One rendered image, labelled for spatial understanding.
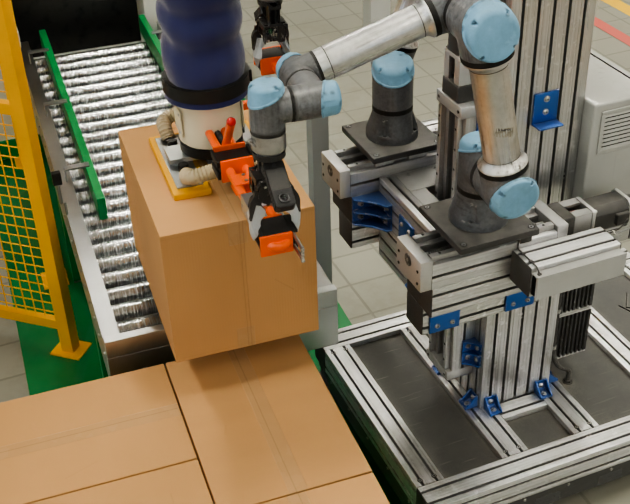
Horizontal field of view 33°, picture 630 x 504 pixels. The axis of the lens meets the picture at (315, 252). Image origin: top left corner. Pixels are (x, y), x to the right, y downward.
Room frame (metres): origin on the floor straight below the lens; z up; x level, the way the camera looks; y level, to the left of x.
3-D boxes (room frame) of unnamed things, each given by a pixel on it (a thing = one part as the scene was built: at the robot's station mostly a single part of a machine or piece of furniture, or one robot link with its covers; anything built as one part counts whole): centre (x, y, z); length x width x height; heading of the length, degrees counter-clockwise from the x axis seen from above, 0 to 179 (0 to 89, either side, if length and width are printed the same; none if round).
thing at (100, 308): (3.45, 0.95, 0.50); 2.31 x 0.05 x 0.19; 18
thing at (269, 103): (1.97, 0.09, 1.50); 0.09 x 0.08 x 0.11; 105
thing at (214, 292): (2.49, 0.28, 0.87); 0.60 x 0.40 x 0.40; 17
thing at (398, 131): (2.70, -0.23, 1.09); 0.15 x 0.15 x 0.10
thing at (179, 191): (2.49, 0.36, 1.10); 0.34 x 0.10 x 0.05; 17
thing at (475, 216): (2.24, -0.42, 1.09); 0.15 x 0.15 x 0.10
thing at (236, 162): (2.28, 0.19, 1.20); 0.10 x 0.08 x 0.06; 107
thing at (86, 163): (3.81, 1.00, 0.60); 1.60 x 0.11 x 0.09; 18
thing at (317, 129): (3.14, -0.02, 0.50); 0.07 x 0.07 x 1.00; 18
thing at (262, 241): (1.94, 0.09, 1.20); 0.08 x 0.07 x 0.05; 17
